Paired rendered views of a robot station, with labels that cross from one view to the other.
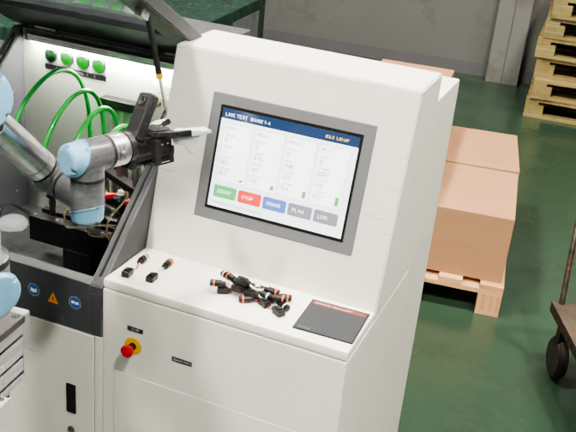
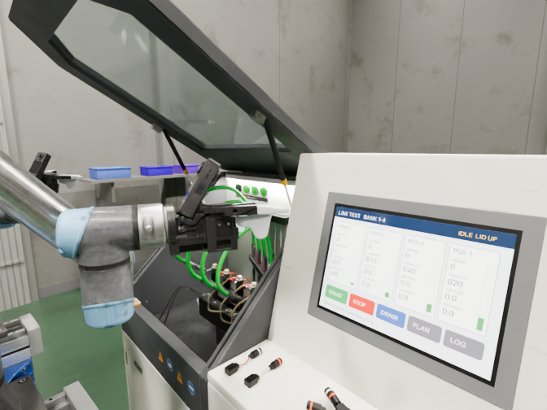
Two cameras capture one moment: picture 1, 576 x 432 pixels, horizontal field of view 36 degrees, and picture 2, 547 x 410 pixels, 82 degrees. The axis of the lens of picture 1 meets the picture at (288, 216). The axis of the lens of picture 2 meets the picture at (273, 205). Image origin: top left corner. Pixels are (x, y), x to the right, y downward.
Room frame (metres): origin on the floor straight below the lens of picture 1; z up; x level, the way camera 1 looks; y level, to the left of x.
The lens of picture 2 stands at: (1.46, -0.01, 1.56)
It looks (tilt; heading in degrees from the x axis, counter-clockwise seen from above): 10 degrees down; 26
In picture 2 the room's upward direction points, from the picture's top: straight up
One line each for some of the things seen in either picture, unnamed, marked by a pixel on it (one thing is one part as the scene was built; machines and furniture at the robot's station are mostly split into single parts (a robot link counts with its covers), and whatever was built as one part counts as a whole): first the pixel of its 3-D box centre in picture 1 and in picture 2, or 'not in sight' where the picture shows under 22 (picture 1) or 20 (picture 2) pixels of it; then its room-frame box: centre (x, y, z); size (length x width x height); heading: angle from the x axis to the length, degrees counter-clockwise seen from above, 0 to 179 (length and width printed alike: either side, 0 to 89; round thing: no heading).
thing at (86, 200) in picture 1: (82, 195); (108, 285); (1.78, 0.46, 1.34); 0.11 x 0.08 x 0.11; 49
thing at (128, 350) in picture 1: (129, 349); not in sight; (1.99, 0.39, 0.80); 0.05 x 0.04 x 0.05; 70
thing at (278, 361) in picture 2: (159, 270); (264, 371); (2.10, 0.33, 0.99); 0.12 x 0.02 x 0.02; 161
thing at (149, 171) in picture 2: not in sight; (156, 170); (4.24, 2.93, 1.31); 0.33 x 0.23 x 0.11; 165
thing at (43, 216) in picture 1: (86, 244); (234, 324); (2.37, 0.60, 0.91); 0.34 x 0.10 x 0.15; 70
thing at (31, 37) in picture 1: (102, 51); (264, 180); (2.66, 0.62, 1.43); 0.54 x 0.03 x 0.02; 70
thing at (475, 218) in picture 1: (433, 173); not in sight; (4.53, -0.77, 0.43); 1.45 x 1.04 x 0.86; 163
